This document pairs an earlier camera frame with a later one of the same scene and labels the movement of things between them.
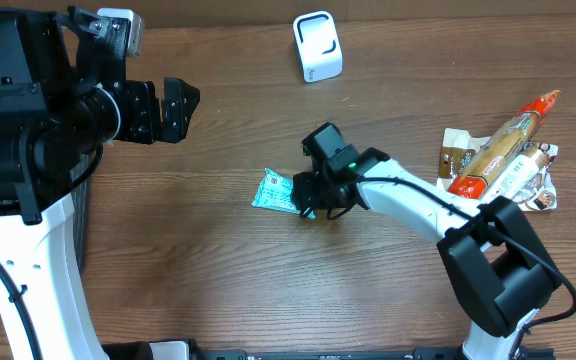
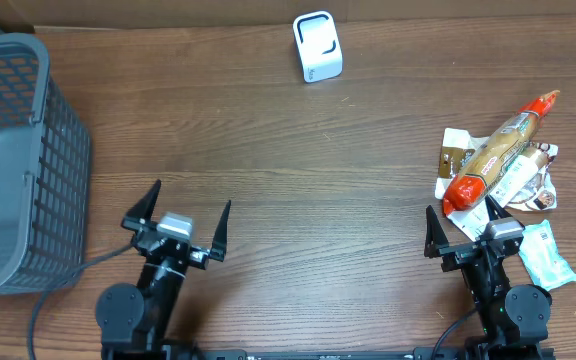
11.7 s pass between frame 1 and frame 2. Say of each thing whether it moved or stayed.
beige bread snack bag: stayed
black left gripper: moved
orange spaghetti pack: stayed
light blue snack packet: moved
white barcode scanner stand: stayed
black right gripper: moved
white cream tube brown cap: stayed
